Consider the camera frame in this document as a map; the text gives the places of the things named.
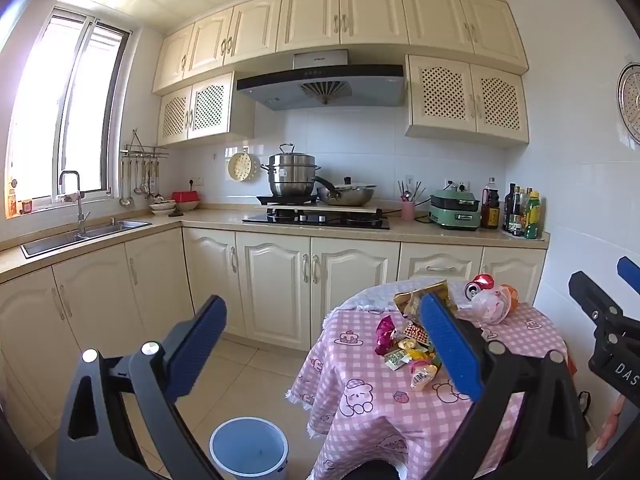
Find grey range hood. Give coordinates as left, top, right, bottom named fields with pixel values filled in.
left=236, top=50, right=407, bottom=112

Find orange yellow wrapper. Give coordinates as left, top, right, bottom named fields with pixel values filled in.
left=406, top=346, right=441, bottom=367

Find gold snack bag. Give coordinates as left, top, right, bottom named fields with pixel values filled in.
left=393, top=280, right=457, bottom=322

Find steel double sink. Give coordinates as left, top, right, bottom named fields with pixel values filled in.
left=20, top=217, right=153, bottom=258

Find pale lace table cover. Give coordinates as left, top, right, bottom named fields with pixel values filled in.
left=342, top=280, right=468, bottom=313

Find orange packet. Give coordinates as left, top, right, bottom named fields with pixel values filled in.
left=500, top=284, right=522, bottom=318

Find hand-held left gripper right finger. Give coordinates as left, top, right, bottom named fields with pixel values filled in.
left=419, top=292, right=591, bottom=480

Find clear plastic bag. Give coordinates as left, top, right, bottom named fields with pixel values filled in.
left=470, top=287, right=513, bottom=328

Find green electric cooker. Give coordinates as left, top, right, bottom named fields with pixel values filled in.
left=428, top=189, right=482, bottom=232

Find cream lower kitchen cabinets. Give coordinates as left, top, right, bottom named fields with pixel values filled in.
left=0, top=227, right=548, bottom=456

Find metal wall utensil rack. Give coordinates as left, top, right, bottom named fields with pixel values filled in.
left=120, top=129, right=168, bottom=158

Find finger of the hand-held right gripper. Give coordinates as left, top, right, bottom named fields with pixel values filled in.
left=616, top=256, right=640, bottom=286
left=568, top=271, right=640, bottom=356

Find blue plastic bucket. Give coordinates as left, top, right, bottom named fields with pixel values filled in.
left=209, top=416, right=290, bottom=480

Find cream upper kitchen cabinets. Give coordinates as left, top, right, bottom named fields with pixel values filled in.
left=151, top=0, right=530, bottom=95

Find row of hanging kitchen utensils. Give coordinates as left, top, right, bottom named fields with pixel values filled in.
left=119, top=155, right=165, bottom=208

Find sliding window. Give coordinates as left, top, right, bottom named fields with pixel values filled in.
left=5, top=5, right=133, bottom=211

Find steel steamer pot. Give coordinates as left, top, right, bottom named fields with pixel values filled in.
left=261, top=143, right=322, bottom=197

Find person's right hand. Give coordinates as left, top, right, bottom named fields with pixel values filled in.
left=595, top=394, right=627, bottom=453

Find wok with lid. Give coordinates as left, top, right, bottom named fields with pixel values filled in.
left=312, top=176, right=377, bottom=207

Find pink checked tablecloth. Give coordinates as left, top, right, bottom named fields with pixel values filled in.
left=285, top=280, right=576, bottom=480

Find cream kitchen cabinets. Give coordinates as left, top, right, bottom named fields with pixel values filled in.
left=151, top=0, right=530, bottom=95
left=0, top=227, right=548, bottom=456

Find green yellow bottle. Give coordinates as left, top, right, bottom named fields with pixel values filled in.
left=523, top=190, right=542, bottom=240

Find yellow snack packet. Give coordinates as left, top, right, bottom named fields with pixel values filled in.
left=410, top=362, right=441, bottom=392

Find cream lattice door cabinet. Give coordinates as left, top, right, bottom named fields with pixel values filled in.
left=404, top=55, right=531, bottom=149
left=157, top=72, right=256, bottom=147

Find round metal steamer rack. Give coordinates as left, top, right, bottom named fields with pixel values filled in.
left=616, top=62, right=640, bottom=148

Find chrome kitchen faucet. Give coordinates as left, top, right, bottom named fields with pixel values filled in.
left=58, top=170, right=91, bottom=236

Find magenta foil wrapper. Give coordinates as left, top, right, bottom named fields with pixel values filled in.
left=375, top=314, right=399, bottom=356

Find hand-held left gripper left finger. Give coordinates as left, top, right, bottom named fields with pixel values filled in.
left=56, top=295, right=228, bottom=480

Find red drink can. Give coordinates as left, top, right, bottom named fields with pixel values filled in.
left=465, top=274, right=496, bottom=306

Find black glass gas stove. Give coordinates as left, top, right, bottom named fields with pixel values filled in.
left=242, top=207, right=392, bottom=231

